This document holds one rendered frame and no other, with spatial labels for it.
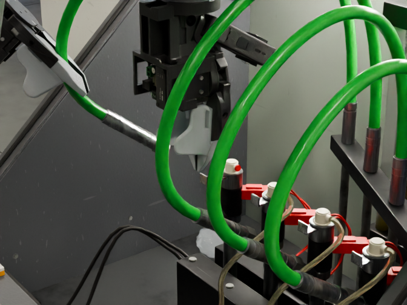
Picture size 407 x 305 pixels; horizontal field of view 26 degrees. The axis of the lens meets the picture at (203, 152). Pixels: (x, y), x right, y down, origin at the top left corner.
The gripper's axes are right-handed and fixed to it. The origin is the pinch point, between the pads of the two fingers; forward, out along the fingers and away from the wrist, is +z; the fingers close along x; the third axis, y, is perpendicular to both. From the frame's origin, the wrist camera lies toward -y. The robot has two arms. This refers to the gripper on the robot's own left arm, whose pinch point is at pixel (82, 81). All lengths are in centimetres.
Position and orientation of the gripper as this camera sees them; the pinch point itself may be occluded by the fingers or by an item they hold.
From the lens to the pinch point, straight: 107.4
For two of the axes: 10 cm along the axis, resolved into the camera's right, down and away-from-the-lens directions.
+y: -7.2, 6.8, 1.2
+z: 6.9, 7.0, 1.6
